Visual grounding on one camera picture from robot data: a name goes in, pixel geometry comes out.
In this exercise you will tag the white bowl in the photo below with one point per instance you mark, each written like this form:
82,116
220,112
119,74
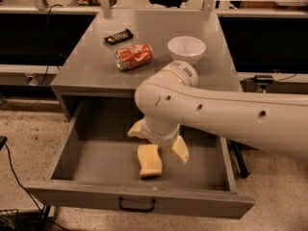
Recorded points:
187,49

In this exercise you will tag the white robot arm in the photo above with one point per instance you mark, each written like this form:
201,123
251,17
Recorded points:
272,122

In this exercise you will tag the grey cabinet counter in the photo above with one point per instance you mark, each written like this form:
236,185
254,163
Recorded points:
90,75

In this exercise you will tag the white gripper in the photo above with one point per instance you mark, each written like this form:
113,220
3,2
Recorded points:
159,139

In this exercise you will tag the black power adapter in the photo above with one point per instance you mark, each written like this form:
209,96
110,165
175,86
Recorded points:
263,79

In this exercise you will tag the black wire basket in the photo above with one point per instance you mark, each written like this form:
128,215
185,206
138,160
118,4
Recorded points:
8,220

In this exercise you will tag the yellow sponge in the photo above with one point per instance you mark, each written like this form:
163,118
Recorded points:
150,161

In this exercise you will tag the black snack bar wrapper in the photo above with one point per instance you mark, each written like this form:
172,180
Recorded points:
119,37

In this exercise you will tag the black drawer handle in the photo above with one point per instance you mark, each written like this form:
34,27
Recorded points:
136,205

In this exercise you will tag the black metal stand frame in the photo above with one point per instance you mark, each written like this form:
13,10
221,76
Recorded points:
240,160

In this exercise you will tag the grey open top drawer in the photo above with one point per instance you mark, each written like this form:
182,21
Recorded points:
93,168

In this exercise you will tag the red soda can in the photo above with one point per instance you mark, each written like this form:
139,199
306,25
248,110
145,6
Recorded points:
133,56

